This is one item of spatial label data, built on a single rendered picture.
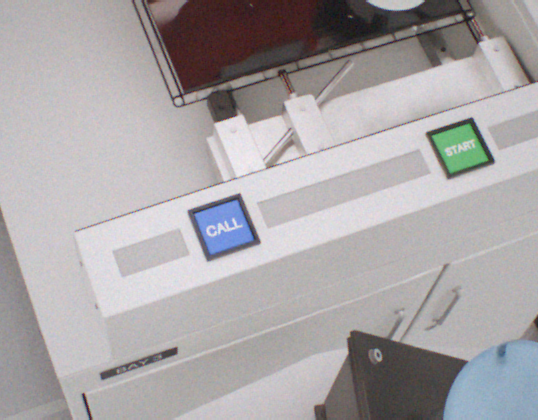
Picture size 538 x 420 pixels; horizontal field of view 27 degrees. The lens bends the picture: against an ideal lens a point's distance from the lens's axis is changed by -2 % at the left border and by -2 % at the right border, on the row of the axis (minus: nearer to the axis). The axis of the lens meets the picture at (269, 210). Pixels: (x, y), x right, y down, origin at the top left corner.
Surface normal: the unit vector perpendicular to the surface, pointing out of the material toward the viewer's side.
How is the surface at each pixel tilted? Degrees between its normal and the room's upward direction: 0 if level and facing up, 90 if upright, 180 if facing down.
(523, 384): 49
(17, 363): 0
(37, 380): 0
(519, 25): 90
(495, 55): 0
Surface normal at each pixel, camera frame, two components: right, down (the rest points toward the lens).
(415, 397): 0.78, -0.34
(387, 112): 0.07, -0.40
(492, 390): -0.68, -0.14
